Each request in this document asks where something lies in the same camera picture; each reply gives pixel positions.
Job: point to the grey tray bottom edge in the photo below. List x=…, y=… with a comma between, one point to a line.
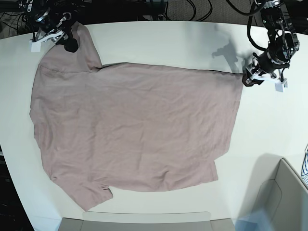
x=99, y=221

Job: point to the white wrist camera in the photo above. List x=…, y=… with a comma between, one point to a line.
x=35, y=46
x=280, y=86

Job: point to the striped cloth at edge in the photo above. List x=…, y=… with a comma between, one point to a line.
x=304, y=169

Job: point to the grey cardboard box right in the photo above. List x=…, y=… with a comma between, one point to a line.
x=285, y=199

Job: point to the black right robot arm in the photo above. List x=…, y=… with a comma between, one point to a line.
x=32, y=7

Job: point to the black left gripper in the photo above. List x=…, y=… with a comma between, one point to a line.
x=263, y=67

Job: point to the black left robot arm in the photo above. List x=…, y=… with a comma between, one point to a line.
x=282, y=45

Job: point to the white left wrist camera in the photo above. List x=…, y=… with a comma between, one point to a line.
x=280, y=86

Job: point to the blue translucent plastic bag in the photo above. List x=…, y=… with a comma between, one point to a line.
x=258, y=220

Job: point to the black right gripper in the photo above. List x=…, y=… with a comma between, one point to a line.
x=56, y=27

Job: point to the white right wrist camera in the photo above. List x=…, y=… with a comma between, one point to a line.
x=35, y=46

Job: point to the mauve pink T-shirt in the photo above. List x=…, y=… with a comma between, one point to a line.
x=138, y=127

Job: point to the black cable loop background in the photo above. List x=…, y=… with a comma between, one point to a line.
x=188, y=10

